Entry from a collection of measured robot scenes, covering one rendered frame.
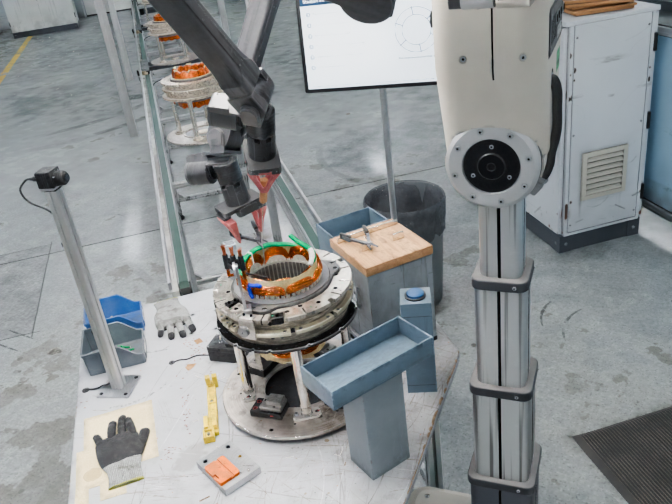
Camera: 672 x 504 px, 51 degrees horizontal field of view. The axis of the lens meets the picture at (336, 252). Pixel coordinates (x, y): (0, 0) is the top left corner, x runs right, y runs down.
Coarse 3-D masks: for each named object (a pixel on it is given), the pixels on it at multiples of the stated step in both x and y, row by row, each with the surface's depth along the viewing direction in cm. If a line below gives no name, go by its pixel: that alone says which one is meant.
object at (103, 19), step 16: (96, 0) 362; (112, 0) 501; (112, 16) 506; (224, 16) 527; (112, 48) 373; (112, 64) 377; (128, 64) 523; (128, 80) 527; (128, 112) 391; (128, 128) 394
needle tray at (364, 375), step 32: (352, 352) 143; (384, 352) 143; (416, 352) 138; (320, 384) 131; (352, 384) 130; (384, 384) 138; (352, 416) 142; (384, 416) 141; (352, 448) 149; (384, 448) 144
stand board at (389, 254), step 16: (400, 224) 185; (336, 240) 182; (384, 240) 178; (400, 240) 177; (416, 240) 176; (352, 256) 173; (368, 256) 172; (384, 256) 171; (400, 256) 170; (416, 256) 172; (368, 272) 167
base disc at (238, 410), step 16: (240, 384) 176; (256, 384) 175; (224, 400) 171; (240, 400) 171; (240, 416) 165; (256, 416) 165; (288, 416) 163; (320, 416) 162; (336, 416) 161; (256, 432) 160; (272, 432) 159; (288, 432) 159; (304, 432) 158; (320, 432) 157
